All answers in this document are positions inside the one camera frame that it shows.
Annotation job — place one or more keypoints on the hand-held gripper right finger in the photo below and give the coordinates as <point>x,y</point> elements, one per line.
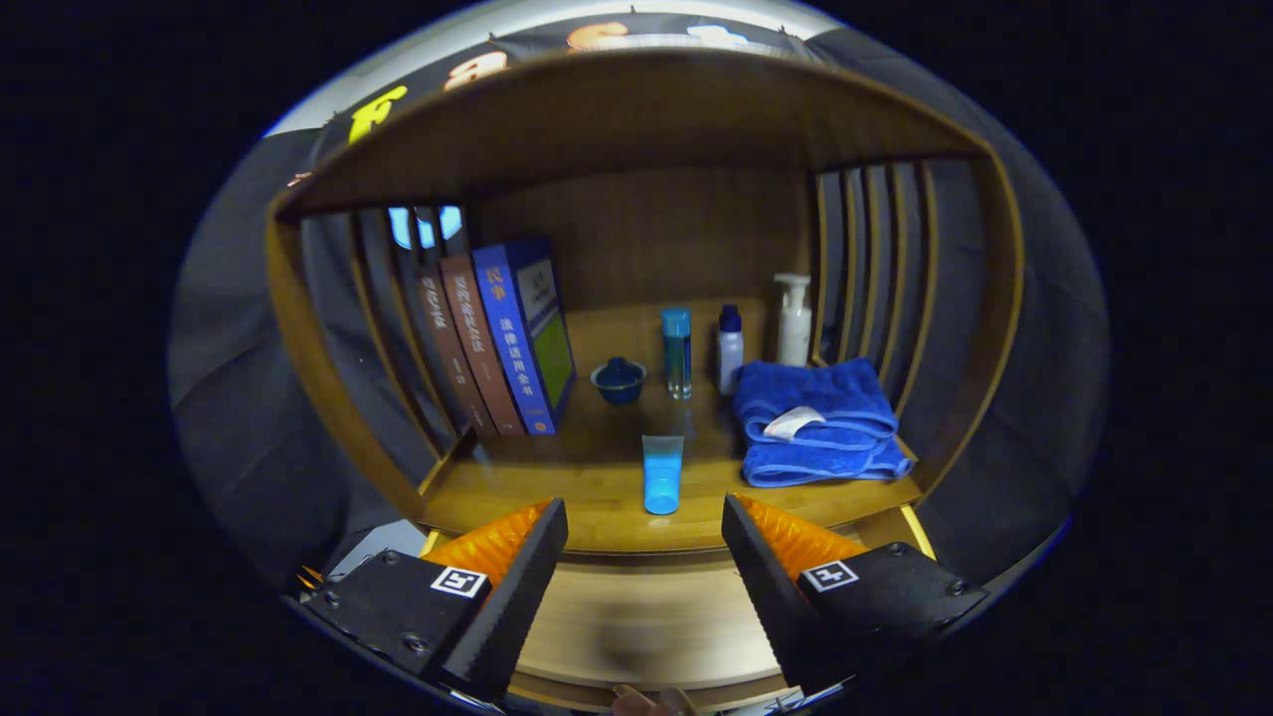
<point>771,597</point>

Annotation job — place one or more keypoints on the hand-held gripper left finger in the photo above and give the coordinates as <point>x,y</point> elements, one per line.
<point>517,597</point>

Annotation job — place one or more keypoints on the wooden drawer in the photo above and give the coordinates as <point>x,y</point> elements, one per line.
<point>646,607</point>

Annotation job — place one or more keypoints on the light blue tube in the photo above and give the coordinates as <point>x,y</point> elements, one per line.
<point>661,477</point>

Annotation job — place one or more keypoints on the wooden countertop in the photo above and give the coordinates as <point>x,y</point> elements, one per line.
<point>597,497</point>

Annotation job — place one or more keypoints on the wooden cabinet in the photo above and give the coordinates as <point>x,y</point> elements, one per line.
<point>646,229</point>

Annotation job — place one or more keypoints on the folded blue towel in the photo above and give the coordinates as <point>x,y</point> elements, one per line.
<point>825,393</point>

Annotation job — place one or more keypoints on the blue lidded teacup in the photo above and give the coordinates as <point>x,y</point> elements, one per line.
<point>619,383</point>

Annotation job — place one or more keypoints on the small white blue-capped bottle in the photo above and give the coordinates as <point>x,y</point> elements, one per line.
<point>730,358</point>

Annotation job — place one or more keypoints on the dark brown book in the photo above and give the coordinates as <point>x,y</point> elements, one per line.
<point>453,358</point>

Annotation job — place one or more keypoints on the reddish brown book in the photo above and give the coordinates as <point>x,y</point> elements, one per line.
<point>482,348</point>

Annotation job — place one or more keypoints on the tall clear blue bottle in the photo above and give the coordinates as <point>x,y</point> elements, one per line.
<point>676,358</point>

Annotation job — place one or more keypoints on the blue book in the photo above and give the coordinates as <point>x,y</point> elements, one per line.
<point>512,338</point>

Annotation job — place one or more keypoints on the white pump bottle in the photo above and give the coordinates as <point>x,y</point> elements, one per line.
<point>794,328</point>

